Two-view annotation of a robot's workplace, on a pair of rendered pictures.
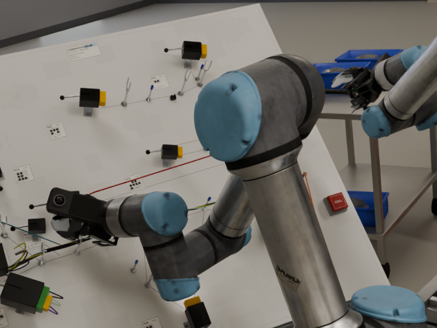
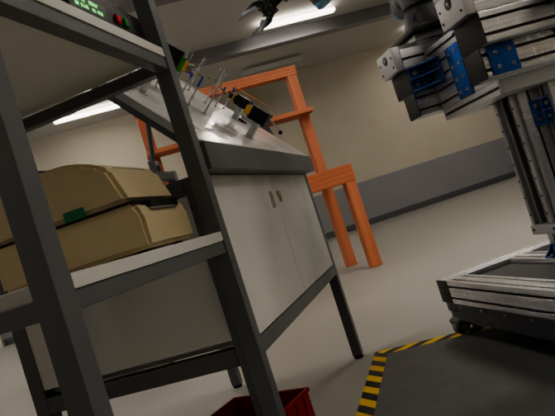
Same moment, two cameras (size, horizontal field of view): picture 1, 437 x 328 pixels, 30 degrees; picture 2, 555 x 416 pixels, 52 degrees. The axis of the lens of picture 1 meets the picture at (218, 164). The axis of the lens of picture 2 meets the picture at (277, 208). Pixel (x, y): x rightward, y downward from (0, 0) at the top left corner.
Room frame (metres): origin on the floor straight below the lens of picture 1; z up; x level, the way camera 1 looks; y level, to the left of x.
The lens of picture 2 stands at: (0.84, 1.60, 0.64)
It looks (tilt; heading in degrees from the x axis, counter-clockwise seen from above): 1 degrees up; 306
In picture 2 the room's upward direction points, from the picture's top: 18 degrees counter-clockwise
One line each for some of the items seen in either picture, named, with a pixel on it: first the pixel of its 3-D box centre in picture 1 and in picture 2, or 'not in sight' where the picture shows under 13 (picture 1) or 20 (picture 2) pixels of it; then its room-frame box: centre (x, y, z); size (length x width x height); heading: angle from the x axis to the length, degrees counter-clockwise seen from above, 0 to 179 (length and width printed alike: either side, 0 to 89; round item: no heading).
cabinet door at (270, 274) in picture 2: not in sight; (260, 243); (1.83, 0.37, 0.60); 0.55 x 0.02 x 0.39; 111
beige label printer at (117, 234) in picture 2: not in sight; (91, 217); (1.76, 0.93, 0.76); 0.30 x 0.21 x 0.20; 24
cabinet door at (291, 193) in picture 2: not in sight; (303, 225); (2.03, -0.14, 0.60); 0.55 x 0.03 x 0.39; 111
